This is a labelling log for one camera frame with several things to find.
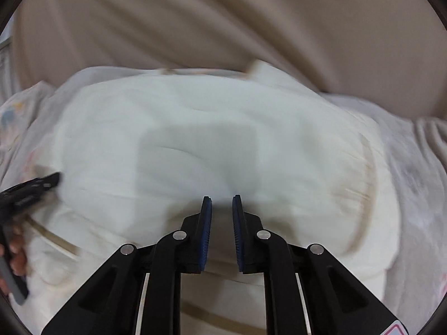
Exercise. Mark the silver satin curtain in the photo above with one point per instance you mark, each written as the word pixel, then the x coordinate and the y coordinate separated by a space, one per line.
pixel 5 62

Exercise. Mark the white quilted blanket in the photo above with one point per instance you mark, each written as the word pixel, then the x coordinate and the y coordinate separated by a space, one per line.
pixel 195 122

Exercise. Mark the beige curtain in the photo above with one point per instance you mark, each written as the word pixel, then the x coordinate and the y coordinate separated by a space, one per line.
pixel 209 17

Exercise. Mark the person's left hand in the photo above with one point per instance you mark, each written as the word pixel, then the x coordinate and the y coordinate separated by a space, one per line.
pixel 18 254

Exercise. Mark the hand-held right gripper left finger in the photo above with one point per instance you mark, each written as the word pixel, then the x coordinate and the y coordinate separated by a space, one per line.
pixel 206 230

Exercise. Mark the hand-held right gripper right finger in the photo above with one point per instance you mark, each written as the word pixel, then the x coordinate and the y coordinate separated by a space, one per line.
pixel 237 233

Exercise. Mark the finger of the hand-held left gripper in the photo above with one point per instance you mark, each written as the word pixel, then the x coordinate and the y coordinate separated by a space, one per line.
pixel 33 188

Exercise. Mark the floral bed sheet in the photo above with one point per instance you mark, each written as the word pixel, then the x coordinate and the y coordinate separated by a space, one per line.
pixel 415 181

